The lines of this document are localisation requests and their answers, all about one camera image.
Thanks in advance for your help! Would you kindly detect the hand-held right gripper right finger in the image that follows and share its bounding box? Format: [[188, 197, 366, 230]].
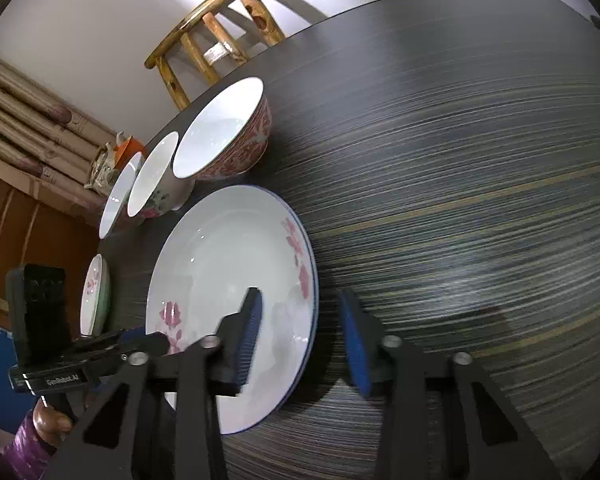
[[336, 288, 564, 480]]

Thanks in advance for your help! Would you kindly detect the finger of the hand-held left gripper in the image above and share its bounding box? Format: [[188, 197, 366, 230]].
[[116, 327, 170, 361]]

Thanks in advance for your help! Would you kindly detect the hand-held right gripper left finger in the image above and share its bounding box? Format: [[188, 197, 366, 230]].
[[45, 287, 264, 480]]

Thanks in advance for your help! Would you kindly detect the pink flower blue-rimmed plate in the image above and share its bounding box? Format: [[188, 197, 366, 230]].
[[145, 186, 320, 436]]

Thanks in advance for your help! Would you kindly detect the person's left hand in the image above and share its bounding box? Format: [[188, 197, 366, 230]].
[[32, 400, 74, 449]]

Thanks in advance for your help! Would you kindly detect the small green plate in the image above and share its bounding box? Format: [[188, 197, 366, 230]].
[[79, 253, 113, 337]]

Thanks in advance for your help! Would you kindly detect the wooden cabinet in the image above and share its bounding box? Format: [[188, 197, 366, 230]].
[[0, 165, 102, 332]]

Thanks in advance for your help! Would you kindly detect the small white bowl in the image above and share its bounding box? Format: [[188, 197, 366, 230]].
[[98, 151, 146, 240]]

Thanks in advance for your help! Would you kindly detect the floral teapot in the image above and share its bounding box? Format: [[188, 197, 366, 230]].
[[84, 132, 131, 196]]

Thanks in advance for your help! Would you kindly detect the medium floral bowl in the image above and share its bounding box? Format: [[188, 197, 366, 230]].
[[127, 131, 197, 220]]

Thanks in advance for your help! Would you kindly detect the bamboo curtain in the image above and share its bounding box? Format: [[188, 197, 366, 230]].
[[0, 47, 117, 216]]

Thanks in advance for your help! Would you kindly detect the wooden chair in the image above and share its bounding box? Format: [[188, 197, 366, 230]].
[[144, 0, 287, 111]]

